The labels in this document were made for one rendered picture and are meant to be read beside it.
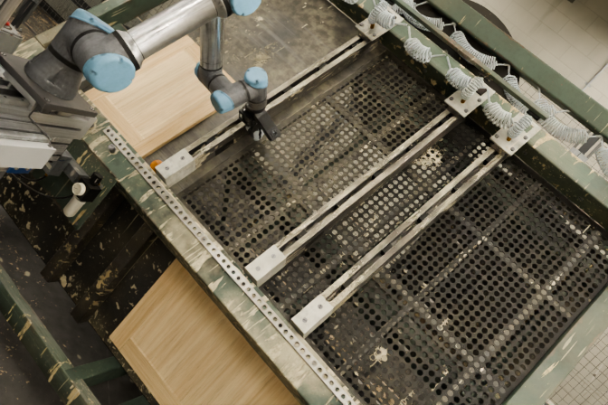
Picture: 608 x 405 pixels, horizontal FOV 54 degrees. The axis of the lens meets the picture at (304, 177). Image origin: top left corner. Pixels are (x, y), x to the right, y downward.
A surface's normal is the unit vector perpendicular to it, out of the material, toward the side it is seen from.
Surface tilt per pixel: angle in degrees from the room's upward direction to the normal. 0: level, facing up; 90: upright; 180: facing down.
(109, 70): 97
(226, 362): 90
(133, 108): 55
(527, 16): 90
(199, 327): 90
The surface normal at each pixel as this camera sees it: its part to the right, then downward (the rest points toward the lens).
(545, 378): 0.07, -0.51
